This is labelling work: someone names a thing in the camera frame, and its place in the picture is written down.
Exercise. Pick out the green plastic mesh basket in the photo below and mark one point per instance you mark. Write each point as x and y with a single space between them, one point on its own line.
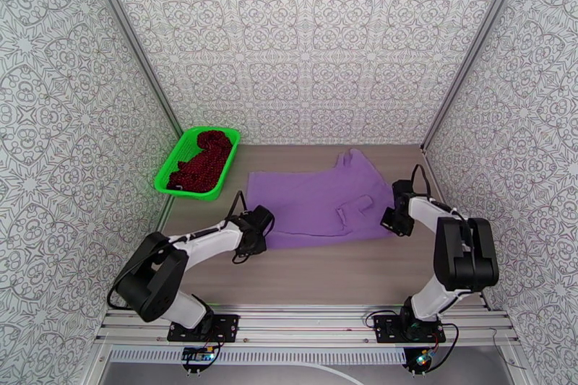
178 158

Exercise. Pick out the dark red dotted garment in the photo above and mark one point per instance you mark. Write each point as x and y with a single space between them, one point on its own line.
203 167

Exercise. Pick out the left aluminium corner post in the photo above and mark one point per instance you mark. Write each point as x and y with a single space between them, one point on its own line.
132 40

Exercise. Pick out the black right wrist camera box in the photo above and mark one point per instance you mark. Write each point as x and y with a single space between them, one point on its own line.
402 188

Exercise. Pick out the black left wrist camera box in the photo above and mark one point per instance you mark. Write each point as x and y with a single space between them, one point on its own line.
263 219

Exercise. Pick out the right aluminium corner post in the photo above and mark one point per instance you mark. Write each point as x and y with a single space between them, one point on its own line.
476 40

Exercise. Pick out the purple shirt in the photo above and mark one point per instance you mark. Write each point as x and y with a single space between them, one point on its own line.
307 207

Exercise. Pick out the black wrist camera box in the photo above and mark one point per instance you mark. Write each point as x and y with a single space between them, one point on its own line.
402 188
263 219

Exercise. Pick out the aluminium frame crossbeam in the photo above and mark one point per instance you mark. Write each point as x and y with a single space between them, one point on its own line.
307 325

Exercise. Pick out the aluminium table side rail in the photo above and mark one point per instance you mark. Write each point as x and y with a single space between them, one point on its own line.
165 216
432 169

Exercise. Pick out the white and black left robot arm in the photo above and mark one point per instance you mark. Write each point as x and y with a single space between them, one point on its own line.
153 280

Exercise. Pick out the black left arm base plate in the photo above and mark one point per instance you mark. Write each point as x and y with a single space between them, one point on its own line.
225 327

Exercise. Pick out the right aluminium table side rail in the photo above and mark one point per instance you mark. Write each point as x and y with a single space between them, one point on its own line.
432 169

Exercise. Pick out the aluminium corner post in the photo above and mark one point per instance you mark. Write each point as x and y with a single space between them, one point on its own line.
476 40
132 40

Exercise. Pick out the left aluminium table side rail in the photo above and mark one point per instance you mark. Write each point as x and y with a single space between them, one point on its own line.
165 216

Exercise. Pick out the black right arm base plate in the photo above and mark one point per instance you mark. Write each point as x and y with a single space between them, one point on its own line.
384 329

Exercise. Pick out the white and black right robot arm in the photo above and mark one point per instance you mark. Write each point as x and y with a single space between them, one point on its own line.
465 253

